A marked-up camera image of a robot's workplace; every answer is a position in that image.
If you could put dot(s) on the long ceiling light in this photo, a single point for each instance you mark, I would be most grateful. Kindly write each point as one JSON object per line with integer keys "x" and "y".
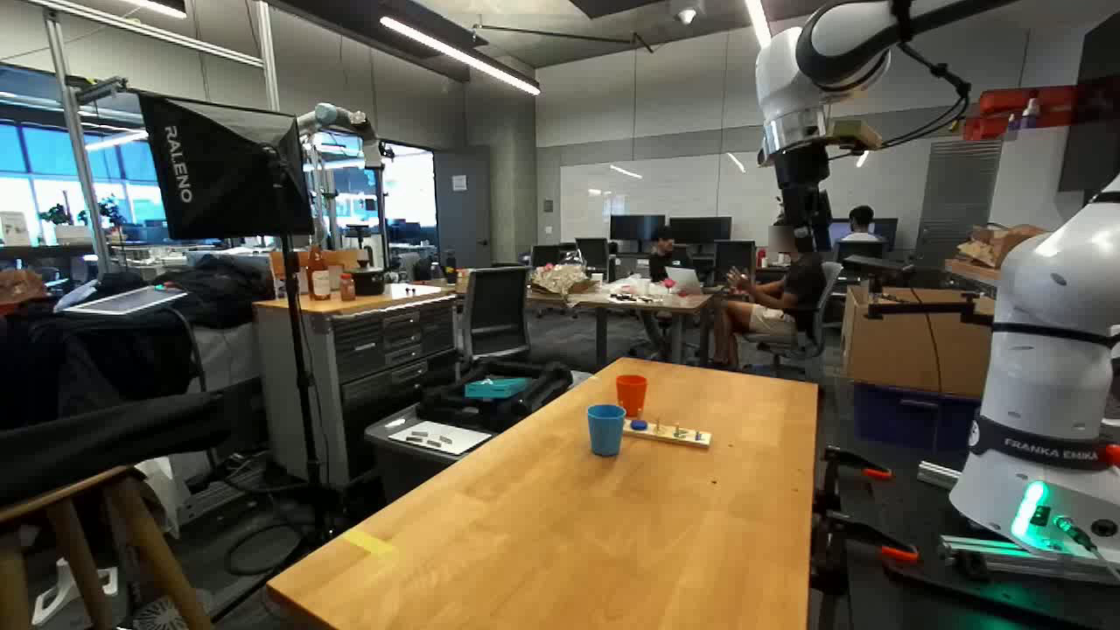
{"x": 460, "y": 56}

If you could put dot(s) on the seated person black shirt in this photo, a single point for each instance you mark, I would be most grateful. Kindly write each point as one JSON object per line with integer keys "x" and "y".
{"x": 791, "y": 290}

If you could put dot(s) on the monitor with blue screen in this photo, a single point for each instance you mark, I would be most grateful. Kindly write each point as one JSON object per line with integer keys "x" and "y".
{"x": 887, "y": 232}

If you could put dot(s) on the blue plastic cup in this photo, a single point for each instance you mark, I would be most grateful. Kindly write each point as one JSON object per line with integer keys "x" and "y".
{"x": 607, "y": 427}

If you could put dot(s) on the black orange clamp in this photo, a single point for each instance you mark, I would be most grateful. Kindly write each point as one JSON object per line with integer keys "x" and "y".
{"x": 860, "y": 468}
{"x": 871, "y": 546}

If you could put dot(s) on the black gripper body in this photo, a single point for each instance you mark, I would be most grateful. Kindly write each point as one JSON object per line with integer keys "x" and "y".
{"x": 802, "y": 177}

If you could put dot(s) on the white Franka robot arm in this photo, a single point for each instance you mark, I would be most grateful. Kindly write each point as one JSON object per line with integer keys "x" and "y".
{"x": 1050, "y": 350}

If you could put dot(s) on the grey door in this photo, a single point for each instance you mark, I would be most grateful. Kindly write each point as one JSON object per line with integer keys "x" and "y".
{"x": 468, "y": 210}

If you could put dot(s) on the pile of dark clothing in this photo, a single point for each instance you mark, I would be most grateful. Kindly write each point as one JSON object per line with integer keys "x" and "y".
{"x": 140, "y": 338}

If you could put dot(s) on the metal pole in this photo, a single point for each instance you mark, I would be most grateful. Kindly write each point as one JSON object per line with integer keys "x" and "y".
{"x": 75, "y": 153}

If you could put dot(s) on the black light stand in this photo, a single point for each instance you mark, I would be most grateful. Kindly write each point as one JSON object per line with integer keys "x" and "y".
{"x": 301, "y": 363}

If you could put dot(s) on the black cushion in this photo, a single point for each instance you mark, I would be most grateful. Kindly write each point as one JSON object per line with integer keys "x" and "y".
{"x": 92, "y": 440}

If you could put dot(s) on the black computer monitor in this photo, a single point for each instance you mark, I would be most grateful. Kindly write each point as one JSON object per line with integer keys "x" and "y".
{"x": 703, "y": 227}
{"x": 635, "y": 227}

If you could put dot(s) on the large cardboard box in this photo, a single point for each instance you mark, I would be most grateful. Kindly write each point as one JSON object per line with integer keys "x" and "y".
{"x": 914, "y": 344}

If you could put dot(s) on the grey tool cabinet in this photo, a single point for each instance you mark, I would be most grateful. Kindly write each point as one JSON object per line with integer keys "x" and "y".
{"x": 374, "y": 363}

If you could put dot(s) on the person white shirt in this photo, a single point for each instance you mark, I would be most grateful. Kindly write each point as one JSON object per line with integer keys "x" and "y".
{"x": 861, "y": 225}

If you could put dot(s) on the black open bag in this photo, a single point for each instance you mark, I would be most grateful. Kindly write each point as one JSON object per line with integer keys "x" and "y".
{"x": 511, "y": 390}

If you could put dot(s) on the teal item in bag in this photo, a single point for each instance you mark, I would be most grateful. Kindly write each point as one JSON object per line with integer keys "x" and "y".
{"x": 498, "y": 390}

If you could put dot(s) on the orange plastic cup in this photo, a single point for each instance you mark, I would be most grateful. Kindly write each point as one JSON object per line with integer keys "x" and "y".
{"x": 633, "y": 394}

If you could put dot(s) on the grey hard case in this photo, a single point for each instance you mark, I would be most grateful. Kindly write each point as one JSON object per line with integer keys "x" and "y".
{"x": 420, "y": 441}

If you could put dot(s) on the blue storage bin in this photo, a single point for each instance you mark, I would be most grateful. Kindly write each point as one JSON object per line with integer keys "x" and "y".
{"x": 914, "y": 422}

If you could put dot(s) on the black softbox light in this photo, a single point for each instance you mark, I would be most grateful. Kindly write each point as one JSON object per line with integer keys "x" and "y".
{"x": 221, "y": 177}

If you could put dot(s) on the orange bottles on cabinet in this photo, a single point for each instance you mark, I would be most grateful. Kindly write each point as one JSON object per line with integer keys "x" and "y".
{"x": 327, "y": 276}

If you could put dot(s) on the wooden stool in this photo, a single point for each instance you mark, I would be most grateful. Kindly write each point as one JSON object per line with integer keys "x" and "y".
{"x": 108, "y": 525}

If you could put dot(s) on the yellow tape piece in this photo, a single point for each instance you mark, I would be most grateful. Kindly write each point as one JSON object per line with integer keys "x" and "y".
{"x": 369, "y": 544}

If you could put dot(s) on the red sign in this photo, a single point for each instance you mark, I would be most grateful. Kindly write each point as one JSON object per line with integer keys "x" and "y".
{"x": 1016, "y": 110}

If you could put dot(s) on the metal base rail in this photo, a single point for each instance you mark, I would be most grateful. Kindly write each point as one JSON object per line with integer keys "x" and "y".
{"x": 1004, "y": 558}

